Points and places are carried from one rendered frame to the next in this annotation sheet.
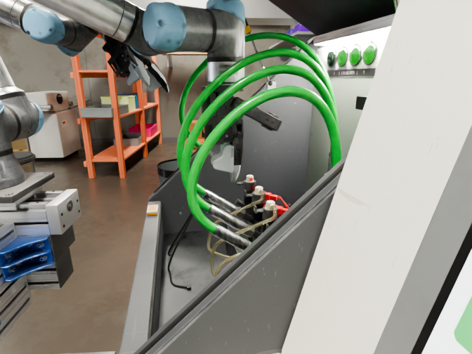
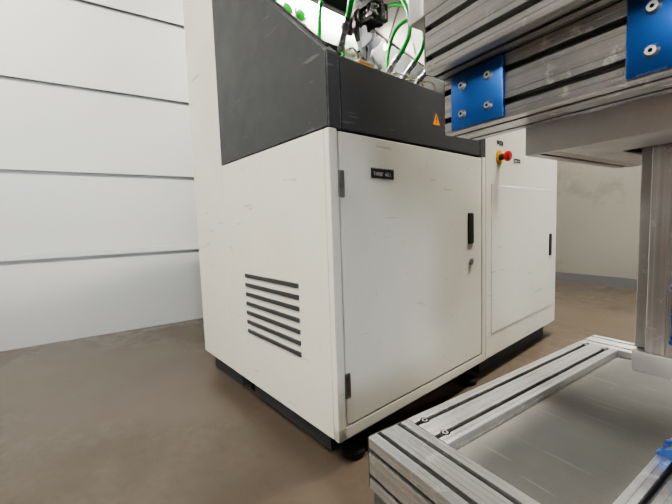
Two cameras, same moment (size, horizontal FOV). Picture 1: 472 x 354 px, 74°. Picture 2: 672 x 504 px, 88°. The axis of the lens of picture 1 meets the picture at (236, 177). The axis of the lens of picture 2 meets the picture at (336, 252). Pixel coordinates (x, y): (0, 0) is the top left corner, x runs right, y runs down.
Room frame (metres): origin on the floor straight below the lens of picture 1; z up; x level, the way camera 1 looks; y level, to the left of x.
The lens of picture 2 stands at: (1.35, 0.97, 0.58)
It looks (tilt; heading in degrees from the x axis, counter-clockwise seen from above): 5 degrees down; 241
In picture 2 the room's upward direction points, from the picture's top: 2 degrees counter-clockwise
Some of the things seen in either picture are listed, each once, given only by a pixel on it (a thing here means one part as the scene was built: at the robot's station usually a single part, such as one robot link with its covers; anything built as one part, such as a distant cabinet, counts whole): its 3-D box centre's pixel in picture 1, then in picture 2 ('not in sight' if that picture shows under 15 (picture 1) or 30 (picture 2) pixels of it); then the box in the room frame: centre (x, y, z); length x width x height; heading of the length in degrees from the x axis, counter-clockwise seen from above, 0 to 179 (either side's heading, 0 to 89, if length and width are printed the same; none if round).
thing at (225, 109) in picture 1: (223, 114); (369, 6); (0.67, 0.03, 1.25); 0.09 x 0.08 x 0.12; 101
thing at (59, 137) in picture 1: (52, 125); not in sight; (5.35, 3.11, 0.55); 2.29 x 0.57 x 1.11; 3
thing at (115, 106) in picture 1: (124, 90); not in sight; (5.31, 1.81, 1.12); 2.52 x 0.66 x 2.25; 3
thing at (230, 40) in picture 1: (224, 31); not in sight; (0.67, 0.02, 1.41); 0.09 x 0.08 x 0.11; 127
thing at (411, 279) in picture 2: not in sight; (424, 267); (0.64, 0.22, 0.44); 0.65 x 0.02 x 0.68; 11
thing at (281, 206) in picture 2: not in sight; (357, 275); (0.69, -0.06, 0.39); 0.70 x 0.58 x 0.79; 11
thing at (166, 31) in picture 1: (174, 29); not in sight; (0.63, 0.11, 1.41); 0.11 x 0.11 x 0.08; 37
